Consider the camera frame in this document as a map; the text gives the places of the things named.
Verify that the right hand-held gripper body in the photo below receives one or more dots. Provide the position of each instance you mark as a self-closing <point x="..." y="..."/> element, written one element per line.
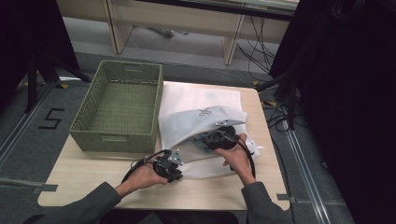
<point x="222" y="140"/>

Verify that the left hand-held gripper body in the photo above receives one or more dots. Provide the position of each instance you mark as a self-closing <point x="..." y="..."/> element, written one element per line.
<point x="165" y="163"/>

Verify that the grey cloth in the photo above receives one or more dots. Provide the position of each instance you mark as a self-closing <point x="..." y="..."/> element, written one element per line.
<point x="186" y="123"/>

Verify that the white mesh laundry bag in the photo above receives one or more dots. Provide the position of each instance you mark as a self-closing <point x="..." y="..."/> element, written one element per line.
<point x="202" y="102"/>

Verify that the person's right hand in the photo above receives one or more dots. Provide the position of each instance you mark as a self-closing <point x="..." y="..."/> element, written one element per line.
<point x="238" y="158"/>

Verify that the person's left hand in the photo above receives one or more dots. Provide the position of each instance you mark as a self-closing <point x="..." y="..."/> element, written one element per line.
<point x="144" y="177"/>

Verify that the green woven basket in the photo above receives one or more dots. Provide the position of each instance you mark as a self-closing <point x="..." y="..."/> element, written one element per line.
<point x="121" y="112"/>

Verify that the black stand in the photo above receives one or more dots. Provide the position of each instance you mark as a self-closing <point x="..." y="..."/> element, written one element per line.
<point x="288" y="93"/>
<point x="46" y="74"/>

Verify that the black tape floor mark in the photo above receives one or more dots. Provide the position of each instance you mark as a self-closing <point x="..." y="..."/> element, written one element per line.
<point x="51" y="118"/>

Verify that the power strip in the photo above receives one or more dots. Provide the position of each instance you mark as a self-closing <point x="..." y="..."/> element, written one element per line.
<point x="163" y="31"/>

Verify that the light wooden desk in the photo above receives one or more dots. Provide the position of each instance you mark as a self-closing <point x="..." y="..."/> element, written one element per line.
<point x="174" y="15"/>

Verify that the black curtain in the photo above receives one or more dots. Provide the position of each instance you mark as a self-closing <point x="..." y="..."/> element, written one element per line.
<point x="348" y="93"/>
<point x="28" y="37"/>

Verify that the metal floor rail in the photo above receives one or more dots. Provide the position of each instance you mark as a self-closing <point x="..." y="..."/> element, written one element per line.
<point x="18" y="124"/>
<point x="306" y="174"/>

